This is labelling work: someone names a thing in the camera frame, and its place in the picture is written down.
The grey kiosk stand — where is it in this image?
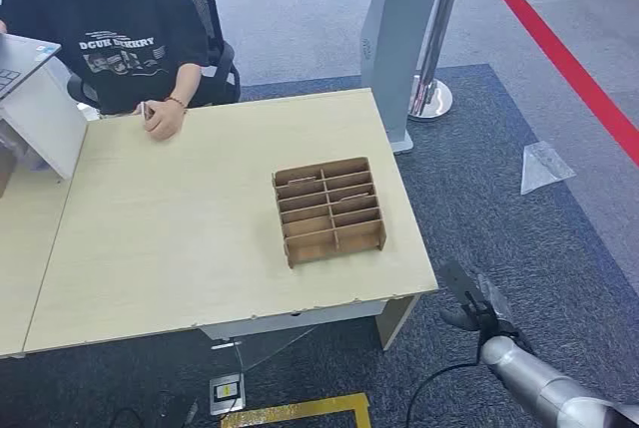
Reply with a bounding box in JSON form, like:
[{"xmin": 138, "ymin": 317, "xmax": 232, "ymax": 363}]
[{"xmin": 360, "ymin": 0, "xmax": 468, "ymax": 155}]

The black office chair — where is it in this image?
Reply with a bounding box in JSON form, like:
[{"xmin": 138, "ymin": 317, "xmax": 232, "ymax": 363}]
[{"xmin": 66, "ymin": 0, "xmax": 242, "ymax": 110}]

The brown wooden card organizer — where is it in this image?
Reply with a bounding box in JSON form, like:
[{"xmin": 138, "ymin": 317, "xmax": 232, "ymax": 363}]
[{"xmin": 271, "ymin": 157, "xmax": 388, "ymax": 269}]

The dark carpet mat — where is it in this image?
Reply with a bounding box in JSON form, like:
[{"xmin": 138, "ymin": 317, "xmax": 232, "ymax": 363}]
[{"xmin": 0, "ymin": 64, "xmax": 639, "ymax": 428}]

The person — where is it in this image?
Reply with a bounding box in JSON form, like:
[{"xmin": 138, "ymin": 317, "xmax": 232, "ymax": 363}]
[{"xmin": 0, "ymin": 0, "xmax": 211, "ymax": 142}]

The clear plastic sheet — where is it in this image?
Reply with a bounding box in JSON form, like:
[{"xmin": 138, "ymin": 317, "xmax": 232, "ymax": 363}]
[{"xmin": 520, "ymin": 141, "xmax": 577, "ymax": 197}]

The black floor cable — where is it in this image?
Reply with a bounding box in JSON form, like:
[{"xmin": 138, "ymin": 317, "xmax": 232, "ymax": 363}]
[{"xmin": 109, "ymin": 399, "xmax": 202, "ymax": 428}]

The chrome stanchion post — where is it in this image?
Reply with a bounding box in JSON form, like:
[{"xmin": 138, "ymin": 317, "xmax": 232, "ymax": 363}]
[{"xmin": 408, "ymin": 0, "xmax": 469, "ymax": 122}]

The silver floor socket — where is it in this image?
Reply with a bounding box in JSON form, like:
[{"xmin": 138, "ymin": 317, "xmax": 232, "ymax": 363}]
[{"xmin": 208, "ymin": 372, "xmax": 246, "ymax": 418}]

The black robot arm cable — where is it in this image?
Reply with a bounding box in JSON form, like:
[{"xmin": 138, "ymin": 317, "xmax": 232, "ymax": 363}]
[{"xmin": 406, "ymin": 344, "xmax": 484, "ymax": 428}]

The wooden desk leg panel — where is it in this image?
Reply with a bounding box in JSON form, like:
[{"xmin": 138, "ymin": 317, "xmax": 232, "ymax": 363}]
[{"xmin": 375, "ymin": 294, "xmax": 421, "ymax": 352}]

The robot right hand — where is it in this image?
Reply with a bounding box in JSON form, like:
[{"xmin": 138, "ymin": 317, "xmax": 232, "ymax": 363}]
[{"xmin": 438, "ymin": 259, "xmax": 534, "ymax": 353}]

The white desk frame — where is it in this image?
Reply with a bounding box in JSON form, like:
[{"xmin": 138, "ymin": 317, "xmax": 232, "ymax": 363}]
[{"xmin": 198, "ymin": 299, "xmax": 388, "ymax": 342}]

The person's left hand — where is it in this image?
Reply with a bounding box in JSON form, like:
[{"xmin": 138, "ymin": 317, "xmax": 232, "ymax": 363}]
[{"xmin": 142, "ymin": 99, "xmax": 187, "ymax": 143}]

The silver laptop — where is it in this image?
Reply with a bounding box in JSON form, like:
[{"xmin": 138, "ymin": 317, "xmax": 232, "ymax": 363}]
[{"xmin": 0, "ymin": 33, "xmax": 62, "ymax": 103}]

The red barrier belt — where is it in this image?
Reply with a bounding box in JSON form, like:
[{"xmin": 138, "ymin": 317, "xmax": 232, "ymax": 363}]
[{"xmin": 468, "ymin": 0, "xmax": 639, "ymax": 169}]

